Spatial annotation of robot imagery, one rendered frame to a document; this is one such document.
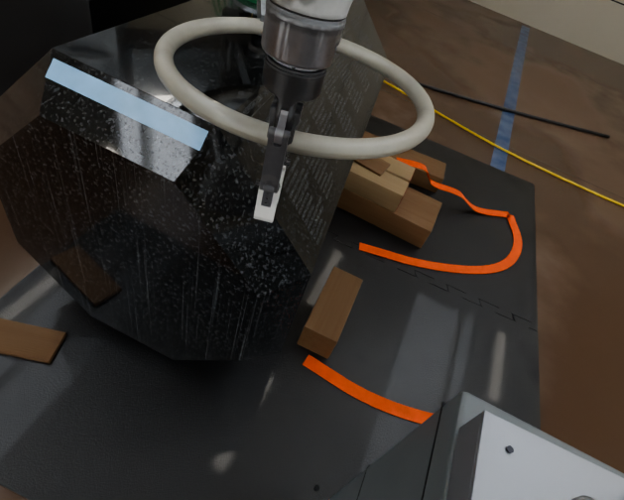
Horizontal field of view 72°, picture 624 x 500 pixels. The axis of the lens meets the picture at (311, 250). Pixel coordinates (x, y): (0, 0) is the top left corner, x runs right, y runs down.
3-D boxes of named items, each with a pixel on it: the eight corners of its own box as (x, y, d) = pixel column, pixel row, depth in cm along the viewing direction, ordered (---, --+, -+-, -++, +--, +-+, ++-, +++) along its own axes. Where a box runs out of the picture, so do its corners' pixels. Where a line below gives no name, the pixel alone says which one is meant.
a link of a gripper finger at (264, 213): (281, 183, 61) (281, 186, 60) (273, 220, 65) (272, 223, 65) (261, 178, 60) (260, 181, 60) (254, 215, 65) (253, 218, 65)
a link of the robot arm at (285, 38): (348, 7, 51) (335, 58, 55) (274, -15, 50) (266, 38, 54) (345, 29, 44) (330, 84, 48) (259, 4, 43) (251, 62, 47)
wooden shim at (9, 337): (-41, 345, 122) (-43, 342, 121) (-19, 315, 128) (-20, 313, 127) (50, 364, 124) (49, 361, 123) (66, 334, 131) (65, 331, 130)
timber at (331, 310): (327, 359, 147) (337, 342, 138) (296, 343, 148) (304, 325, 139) (353, 298, 167) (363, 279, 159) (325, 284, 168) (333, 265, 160)
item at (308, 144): (166, 12, 87) (166, -4, 85) (387, 55, 100) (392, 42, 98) (133, 140, 53) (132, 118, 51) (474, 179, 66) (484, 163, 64)
